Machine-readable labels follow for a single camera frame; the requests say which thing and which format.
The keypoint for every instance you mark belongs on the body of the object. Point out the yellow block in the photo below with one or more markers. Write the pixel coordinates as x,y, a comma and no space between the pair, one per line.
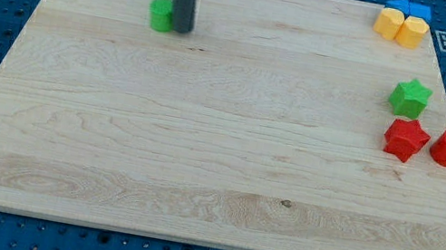
388,23
411,33

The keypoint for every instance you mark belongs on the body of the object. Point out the green star block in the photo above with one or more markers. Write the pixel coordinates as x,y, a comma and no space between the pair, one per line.
409,99

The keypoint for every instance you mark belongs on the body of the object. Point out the left yellow block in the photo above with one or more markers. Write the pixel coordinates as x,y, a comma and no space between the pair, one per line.
388,23

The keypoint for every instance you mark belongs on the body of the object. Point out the green cylinder block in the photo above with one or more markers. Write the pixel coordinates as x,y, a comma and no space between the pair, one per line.
161,15

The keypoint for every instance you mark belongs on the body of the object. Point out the red star block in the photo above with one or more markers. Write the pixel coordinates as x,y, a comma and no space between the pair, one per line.
405,138

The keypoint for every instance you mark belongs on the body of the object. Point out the right yellow block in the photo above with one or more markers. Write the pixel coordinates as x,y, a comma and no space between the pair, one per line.
411,33

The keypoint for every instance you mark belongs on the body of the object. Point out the left blue block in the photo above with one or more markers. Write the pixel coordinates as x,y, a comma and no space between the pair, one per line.
399,5

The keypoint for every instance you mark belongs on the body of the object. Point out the blue block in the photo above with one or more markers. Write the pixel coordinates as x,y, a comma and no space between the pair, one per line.
399,5
423,12

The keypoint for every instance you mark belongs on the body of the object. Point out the right blue block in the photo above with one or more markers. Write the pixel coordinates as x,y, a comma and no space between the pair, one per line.
423,12

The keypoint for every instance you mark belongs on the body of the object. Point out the wooden board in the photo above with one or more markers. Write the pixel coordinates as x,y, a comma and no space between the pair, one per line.
262,129

